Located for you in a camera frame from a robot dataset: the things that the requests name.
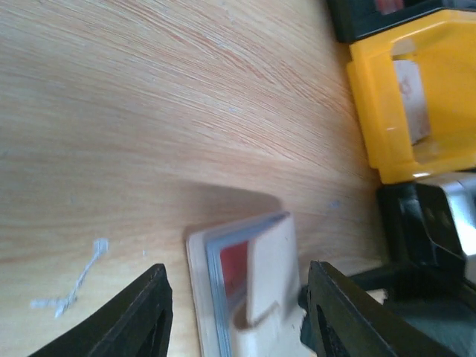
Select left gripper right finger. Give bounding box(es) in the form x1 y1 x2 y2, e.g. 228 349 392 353
307 261 456 356

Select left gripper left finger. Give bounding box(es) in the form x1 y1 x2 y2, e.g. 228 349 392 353
32 263 173 356

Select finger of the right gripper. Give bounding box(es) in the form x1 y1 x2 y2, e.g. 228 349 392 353
297 260 476 357

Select beige card holder wallet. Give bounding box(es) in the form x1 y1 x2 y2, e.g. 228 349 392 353
187 211 311 356

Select red white credit card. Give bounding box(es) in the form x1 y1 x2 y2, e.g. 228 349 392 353
220 242 248 310

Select black bin with teal cards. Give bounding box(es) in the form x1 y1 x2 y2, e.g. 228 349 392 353
376 169 475 283

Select white cards in yellow bin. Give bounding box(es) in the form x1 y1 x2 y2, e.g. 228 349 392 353
393 59 431 145

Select black bin with red cards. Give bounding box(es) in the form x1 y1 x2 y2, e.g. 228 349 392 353
327 0 456 44

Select yellow bin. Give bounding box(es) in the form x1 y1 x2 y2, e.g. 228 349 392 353
347 10 475 184

